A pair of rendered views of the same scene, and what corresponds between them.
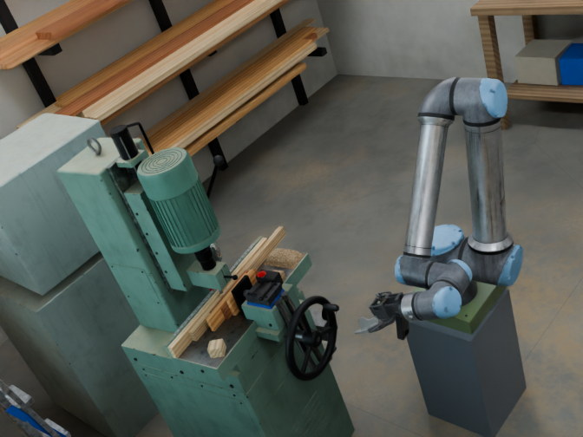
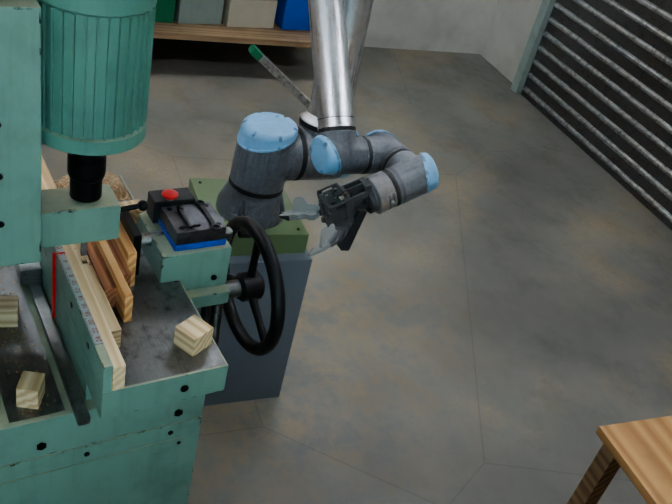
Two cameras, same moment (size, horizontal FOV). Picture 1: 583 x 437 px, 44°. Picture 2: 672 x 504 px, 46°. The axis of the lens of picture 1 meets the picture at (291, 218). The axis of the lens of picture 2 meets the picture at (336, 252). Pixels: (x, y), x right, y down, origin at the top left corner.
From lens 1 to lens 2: 209 cm
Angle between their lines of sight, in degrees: 65
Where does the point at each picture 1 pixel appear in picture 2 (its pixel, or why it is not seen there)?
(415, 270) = (356, 147)
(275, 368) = not seen: hidden behind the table
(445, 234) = (273, 122)
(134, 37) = not seen: outside the picture
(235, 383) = (192, 401)
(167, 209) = (124, 41)
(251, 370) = not seen: hidden behind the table
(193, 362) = (168, 378)
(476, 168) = (358, 15)
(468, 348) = (305, 270)
